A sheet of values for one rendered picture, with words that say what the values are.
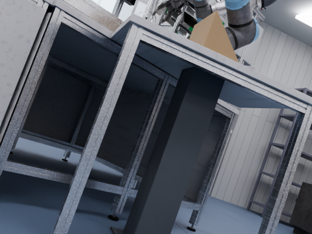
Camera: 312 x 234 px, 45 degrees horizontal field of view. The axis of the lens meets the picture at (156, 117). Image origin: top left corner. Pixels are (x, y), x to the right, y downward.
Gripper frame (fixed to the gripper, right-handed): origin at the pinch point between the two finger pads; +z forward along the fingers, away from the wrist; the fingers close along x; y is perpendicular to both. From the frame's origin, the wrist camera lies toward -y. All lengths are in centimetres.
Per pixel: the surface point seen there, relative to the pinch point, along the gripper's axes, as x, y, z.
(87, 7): -56, 30, 5
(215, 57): -32, 79, -31
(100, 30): -51, 42, 5
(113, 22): -41, 30, 4
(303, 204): 349, 42, 68
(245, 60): 174, -66, 7
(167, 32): -51, 71, -25
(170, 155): -18, 95, 11
